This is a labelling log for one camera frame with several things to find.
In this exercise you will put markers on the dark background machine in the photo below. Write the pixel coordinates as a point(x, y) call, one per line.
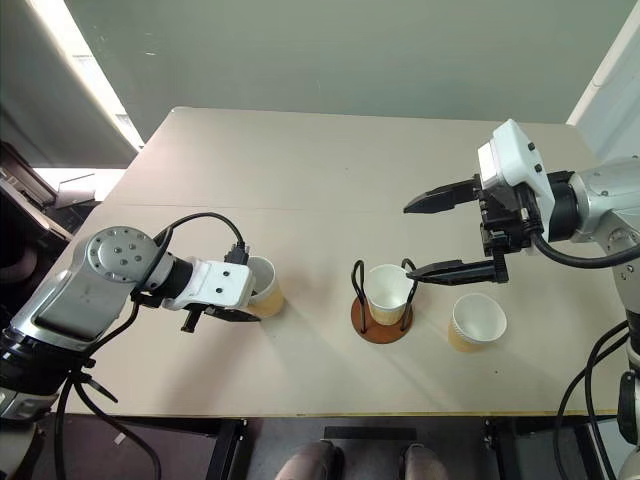
point(25, 210)

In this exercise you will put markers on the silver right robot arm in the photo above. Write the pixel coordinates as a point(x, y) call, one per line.
point(607, 210)

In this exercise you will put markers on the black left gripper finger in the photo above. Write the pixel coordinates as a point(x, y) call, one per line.
point(235, 315)

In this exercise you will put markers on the black table frame leg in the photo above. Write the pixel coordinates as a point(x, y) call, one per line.
point(225, 450)
point(497, 450)

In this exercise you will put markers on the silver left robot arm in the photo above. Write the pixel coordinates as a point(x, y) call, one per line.
point(75, 295)

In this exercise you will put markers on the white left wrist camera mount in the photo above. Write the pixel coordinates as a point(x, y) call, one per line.
point(222, 285)

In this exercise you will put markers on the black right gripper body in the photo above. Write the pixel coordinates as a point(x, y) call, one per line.
point(505, 220)

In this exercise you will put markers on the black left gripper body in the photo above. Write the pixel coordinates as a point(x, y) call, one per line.
point(191, 319)

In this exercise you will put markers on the dark rounded shape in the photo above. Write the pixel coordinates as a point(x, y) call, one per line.
point(312, 462)
point(424, 462)

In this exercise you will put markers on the white and tan paper cup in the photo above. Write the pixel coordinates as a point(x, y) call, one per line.
point(389, 295)
point(475, 322)
point(267, 287)

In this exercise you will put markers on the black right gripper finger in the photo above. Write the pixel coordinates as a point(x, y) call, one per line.
point(440, 197)
point(460, 272)

